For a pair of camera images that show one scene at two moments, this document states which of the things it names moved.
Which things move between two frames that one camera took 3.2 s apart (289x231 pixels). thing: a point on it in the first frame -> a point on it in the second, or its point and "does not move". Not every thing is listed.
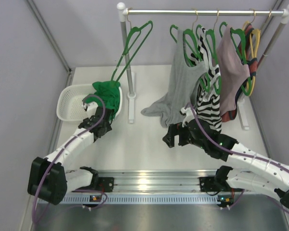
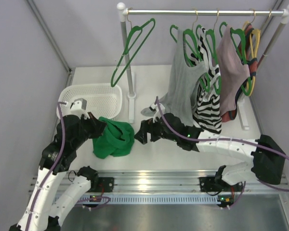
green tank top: (107, 94) -> (116, 140)
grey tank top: (184, 77) does not move
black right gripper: (175, 130) -> (148, 126)
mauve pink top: (232, 70) does not move
